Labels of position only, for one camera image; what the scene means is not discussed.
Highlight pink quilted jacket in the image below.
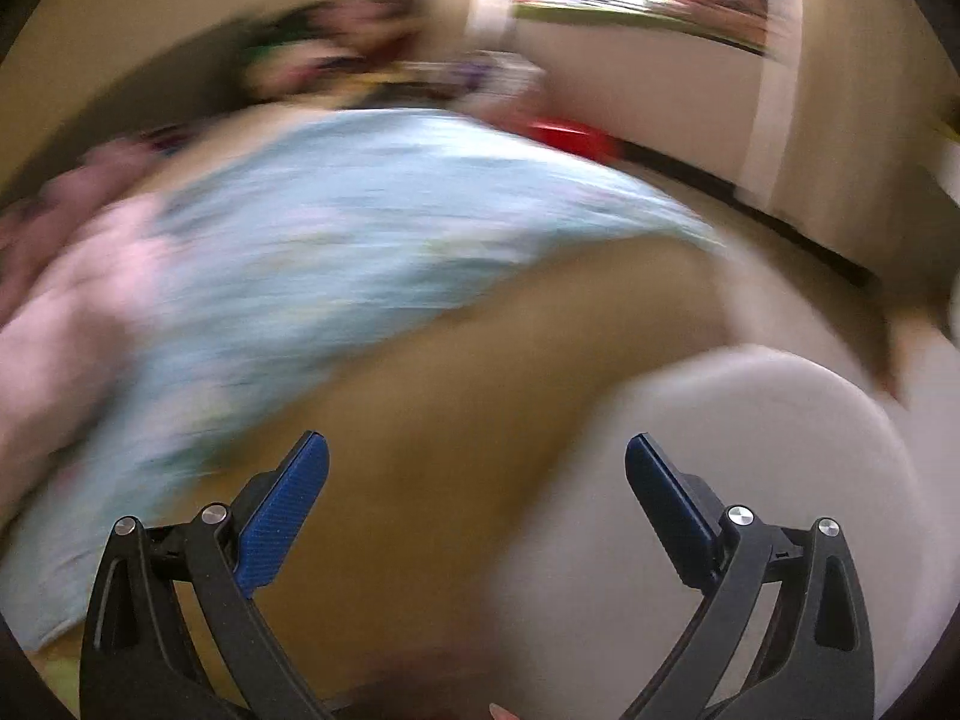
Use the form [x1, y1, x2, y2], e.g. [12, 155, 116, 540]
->
[0, 187, 177, 515]

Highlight red plastic basin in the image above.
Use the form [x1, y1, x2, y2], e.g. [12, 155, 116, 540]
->
[529, 118, 612, 160]

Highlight light blue cartoon bed sheet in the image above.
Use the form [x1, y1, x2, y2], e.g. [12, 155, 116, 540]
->
[0, 109, 727, 642]

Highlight bag full of clothes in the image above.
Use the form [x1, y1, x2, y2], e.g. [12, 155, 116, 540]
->
[427, 52, 550, 104]

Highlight bed with beige cover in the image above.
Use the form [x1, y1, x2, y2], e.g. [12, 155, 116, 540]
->
[30, 101, 755, 720]

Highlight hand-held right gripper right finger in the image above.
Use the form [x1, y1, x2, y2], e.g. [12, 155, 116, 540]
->
[625, 431, 877, 720]

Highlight grey padded headboard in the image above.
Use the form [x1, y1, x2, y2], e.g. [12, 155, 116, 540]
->
[0, 15, 260, 200]

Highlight white round stool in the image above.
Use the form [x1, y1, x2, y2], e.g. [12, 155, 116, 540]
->
[491, 345, 938, 720]

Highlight pile of folded clothes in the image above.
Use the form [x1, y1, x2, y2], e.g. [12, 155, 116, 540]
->
[240, 0, 422, 104]

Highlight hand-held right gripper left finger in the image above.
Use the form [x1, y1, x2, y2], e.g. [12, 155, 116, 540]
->
[79, 429, 335, 720]

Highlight colourful clothes on window sill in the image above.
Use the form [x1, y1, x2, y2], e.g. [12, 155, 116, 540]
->
[514, 0, 775, 55]

